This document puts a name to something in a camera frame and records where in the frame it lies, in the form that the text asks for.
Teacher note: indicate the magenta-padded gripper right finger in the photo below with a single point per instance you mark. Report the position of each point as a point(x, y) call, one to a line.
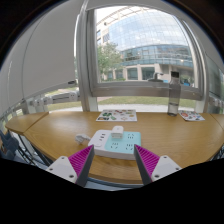
point(165, 166)

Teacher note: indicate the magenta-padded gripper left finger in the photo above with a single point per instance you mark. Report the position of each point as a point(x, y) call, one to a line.
point(63, 168)

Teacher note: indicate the small white charger block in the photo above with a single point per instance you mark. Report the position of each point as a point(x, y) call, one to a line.
point(117, 131)

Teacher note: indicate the colourful sticker sheet red circle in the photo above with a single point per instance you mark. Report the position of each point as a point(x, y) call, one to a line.
point(190, 116)

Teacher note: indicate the blue chair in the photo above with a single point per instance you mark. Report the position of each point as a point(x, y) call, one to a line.
point(8, 143)

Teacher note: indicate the white radiator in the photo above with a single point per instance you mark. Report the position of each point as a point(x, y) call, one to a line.
point(216, 101)
point(50, 99)

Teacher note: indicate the wide colourful sticker sheet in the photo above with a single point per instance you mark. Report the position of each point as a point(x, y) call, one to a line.
point(116, 115)

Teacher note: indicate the clear bottle with black cap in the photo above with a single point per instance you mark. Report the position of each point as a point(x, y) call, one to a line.
point(173, 96)

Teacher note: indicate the green tree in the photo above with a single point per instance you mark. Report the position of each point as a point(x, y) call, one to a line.
point(108, 60)

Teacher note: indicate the glass office building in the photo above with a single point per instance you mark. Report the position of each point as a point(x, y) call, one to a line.
point(150, 40)

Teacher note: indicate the grey window frame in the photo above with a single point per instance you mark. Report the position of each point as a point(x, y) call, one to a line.
point(87, 66)

